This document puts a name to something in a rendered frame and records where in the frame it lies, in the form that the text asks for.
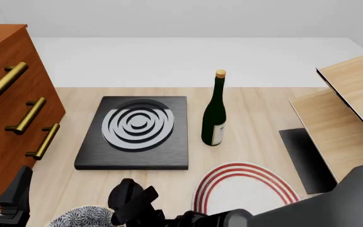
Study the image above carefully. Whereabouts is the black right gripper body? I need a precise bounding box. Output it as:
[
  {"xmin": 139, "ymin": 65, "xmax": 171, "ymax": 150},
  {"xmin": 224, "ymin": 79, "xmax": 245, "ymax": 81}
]
[{"xmin": 127, "ymin": 211, "xmax": 198, "ymax": 227}]

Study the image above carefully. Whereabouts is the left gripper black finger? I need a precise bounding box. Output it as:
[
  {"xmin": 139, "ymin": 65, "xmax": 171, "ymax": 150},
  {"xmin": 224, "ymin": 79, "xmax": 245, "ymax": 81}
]
[{"xmin": 0, "ymin": 165, "xmax": 33, "ymax": 211}]

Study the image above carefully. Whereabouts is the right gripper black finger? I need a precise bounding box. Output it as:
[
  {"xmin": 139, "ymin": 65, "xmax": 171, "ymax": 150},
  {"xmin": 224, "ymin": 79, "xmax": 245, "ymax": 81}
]
[
  {"xmin": 131, "ymin": 185, "xmax": 166, "ymax": 223},
  {"xmin": 107, "ymin": 178, "xmax": 145, "ymax": 226}
]

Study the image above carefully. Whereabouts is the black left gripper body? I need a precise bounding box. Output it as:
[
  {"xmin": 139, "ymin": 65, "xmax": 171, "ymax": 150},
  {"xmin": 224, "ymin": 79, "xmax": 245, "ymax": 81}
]
[{"xmin": 0, "ymin": 207, "xmax": 32, "ymax": 227}]

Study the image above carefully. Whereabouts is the black white patterned bowl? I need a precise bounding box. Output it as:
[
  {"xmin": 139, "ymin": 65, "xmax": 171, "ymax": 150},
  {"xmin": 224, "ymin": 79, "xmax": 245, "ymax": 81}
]
[{"xmin": 47, "ymin": 204, "xmax": 117, "ymax": 227}]

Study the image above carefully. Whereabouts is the flat black stove plate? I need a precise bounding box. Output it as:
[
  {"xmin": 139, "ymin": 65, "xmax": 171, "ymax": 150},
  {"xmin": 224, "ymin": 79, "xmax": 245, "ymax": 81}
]
[{"xmin": 74, "ymin": 95, "xmax": 190, "ymax": 171}]

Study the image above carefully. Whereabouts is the white plate with red rings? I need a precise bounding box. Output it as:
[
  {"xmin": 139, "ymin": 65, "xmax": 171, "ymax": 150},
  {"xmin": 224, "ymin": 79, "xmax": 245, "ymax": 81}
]
[{"xmin": 192, "ymin": 161, "xmax": 303, "ymax": 216}]

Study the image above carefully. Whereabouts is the dark green wine bottle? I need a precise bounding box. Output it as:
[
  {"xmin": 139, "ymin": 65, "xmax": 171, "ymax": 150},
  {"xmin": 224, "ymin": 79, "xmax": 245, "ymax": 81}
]
[{"xmin": 201, "ymin": 69, "xmax": 228, "ymax": 148}]

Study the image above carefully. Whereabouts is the pale wooden wine rack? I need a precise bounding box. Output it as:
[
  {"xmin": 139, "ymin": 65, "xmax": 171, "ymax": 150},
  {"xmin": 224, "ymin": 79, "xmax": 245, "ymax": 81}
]
[{"xmin": 278, "ymin": 49, "xmax": 363, "ymax": 195}]

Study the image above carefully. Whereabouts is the brass cabinet handle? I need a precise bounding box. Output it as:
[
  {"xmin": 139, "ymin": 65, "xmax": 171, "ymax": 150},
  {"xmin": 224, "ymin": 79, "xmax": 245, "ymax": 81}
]
[
  {"xmin": 4, "ymin": 96, "xmax": 47, "ymax": 136},
  {"xmin": 25, "ymin": 123, "xmax": 61, "ymax": 161},
  {"xmin": 0, "ymin": 61, "xmax": 29, "ymax": 100}
]

